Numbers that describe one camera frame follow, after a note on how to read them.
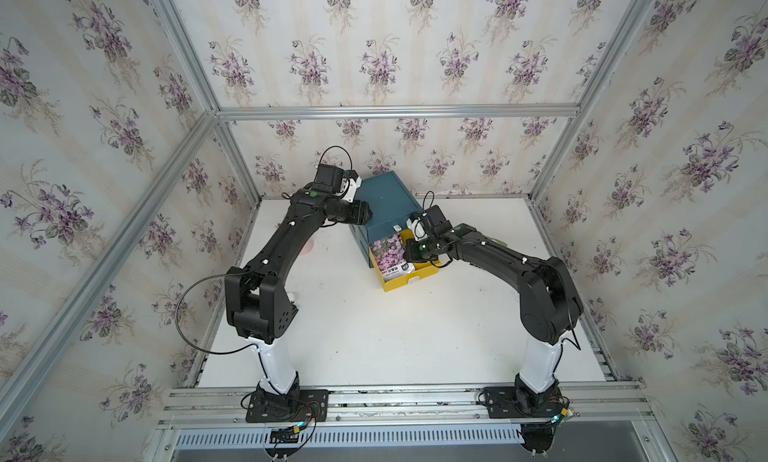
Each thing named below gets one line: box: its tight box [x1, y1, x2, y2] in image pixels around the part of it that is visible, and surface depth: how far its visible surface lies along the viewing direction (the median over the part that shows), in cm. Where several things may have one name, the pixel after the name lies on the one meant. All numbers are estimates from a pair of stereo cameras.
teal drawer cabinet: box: [349, 170, 423, 268], surface depth 91 cm
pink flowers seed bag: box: [369, 234, 416, 282], surface depth 93 cm
